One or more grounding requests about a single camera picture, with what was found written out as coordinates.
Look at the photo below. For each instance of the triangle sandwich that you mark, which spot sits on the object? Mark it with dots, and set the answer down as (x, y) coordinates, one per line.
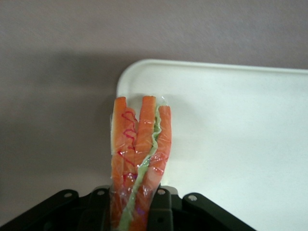
(142, 149)

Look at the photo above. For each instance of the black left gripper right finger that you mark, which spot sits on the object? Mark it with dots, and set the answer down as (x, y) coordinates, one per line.
(183, 214)

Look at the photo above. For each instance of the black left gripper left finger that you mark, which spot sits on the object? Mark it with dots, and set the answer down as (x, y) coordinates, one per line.
(72, 211)

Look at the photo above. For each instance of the beige plastic tray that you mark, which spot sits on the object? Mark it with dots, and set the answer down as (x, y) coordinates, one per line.
(235, 132)

